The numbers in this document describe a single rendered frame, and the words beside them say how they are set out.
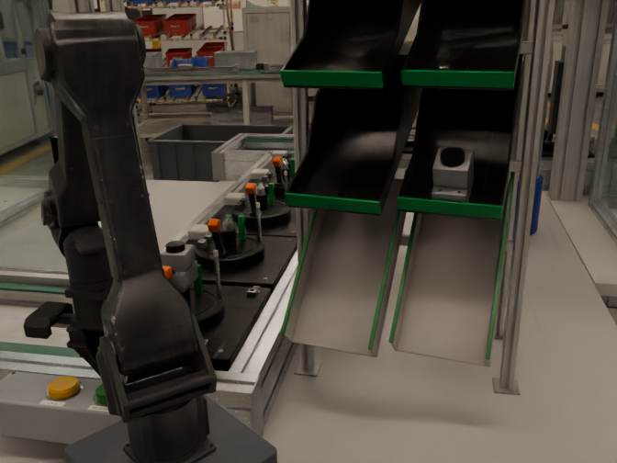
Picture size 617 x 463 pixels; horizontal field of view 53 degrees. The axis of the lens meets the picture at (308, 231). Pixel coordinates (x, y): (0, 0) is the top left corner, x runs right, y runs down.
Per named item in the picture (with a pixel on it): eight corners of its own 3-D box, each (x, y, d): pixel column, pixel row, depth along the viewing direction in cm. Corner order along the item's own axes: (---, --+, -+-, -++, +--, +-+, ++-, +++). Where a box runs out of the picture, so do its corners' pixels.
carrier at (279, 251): (274, 294, 113) (270, 230, 109) (151, 286, 118) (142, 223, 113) (300, 245, 135) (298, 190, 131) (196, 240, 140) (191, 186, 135)
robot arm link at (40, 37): (146, 38, 53) (111, -24, 59) (44, 42, 49) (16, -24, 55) (134, 256, 74) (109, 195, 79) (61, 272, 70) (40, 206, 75)
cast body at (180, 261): (185, 293, 97) (180, 252, 95) (158, 291, 98) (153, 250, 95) (203, 271, 105) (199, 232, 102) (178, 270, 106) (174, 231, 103)
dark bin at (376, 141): (380, 216, 80) (375, 172, 75) (287, 207, 85) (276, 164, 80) (423, 95, 98) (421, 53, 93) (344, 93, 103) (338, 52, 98)
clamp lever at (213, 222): (224, 254, 119) (217, 225, 114) (214, 254, 119) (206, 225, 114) (229, 242, 121) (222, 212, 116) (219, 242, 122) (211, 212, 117)
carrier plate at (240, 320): (230, 371, 90) (229, 358, 89) (79, 357, 94) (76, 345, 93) (271, 298, 112) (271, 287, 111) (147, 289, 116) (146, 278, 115)
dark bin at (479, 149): (501, 221, 77) (504, 175, 72) (398, 211, 82) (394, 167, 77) (522, 95, 95) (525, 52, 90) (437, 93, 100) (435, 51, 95)
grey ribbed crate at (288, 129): (276, 192, 289) (274, 142, 281) (151, 187, 301) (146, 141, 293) (296, 168, 328) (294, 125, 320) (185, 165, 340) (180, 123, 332)
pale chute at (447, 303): (490, 367, 83) (489, 358, 79) (393, 350, 87) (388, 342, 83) (514, 184, 93) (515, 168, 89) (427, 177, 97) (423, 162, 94)
